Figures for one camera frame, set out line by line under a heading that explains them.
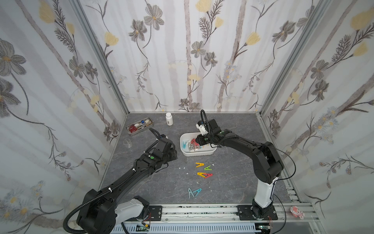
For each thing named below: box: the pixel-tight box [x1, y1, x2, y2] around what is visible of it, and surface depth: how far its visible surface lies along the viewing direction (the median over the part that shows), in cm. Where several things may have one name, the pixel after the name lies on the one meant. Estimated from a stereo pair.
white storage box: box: [179, 132, 218, 157], surface depth 100 cm
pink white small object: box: [290, 205, 306, 220], surface depth 73 cm
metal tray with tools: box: [125, 117, 154, 137], surface depth 113 cm
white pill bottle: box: [165, 112, 174, 127], surface depth 110 cm
